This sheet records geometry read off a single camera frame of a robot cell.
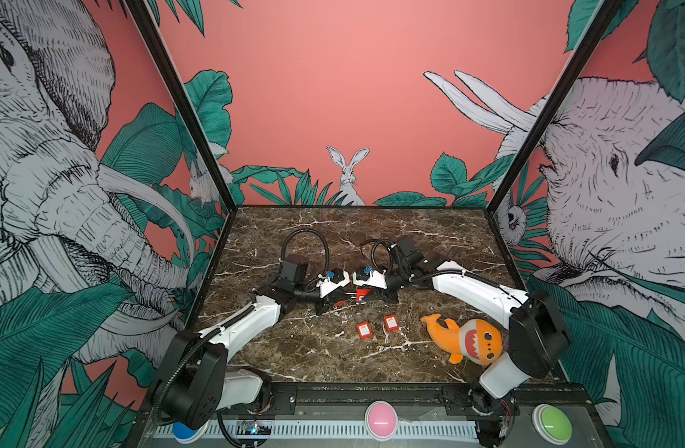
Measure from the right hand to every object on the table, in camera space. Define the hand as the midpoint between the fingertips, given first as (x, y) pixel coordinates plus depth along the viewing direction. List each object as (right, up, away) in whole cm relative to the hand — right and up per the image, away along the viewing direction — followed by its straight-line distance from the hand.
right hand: (360, 289), depth 80 cm
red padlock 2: (-7, -8, +13) cm, 17 cm away
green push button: (+48, -32, -11) cm, 59 cm away
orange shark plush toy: (+33, -14, -3) cm, 36 cm away
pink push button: (+5, -31, -10) cm, 33 cm away
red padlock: (0, -1, -2) cm, 2 cm away
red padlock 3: (+1, -14, +6) cm, 15 cm away
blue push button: (-43, -33, -13) cm, 56 cm away
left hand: (-3, -1, 0) cm, 4 cm away
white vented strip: (-7, -34, -10) cm, 36 cm away
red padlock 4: (+10, -13, +8) cm, 18 cm away
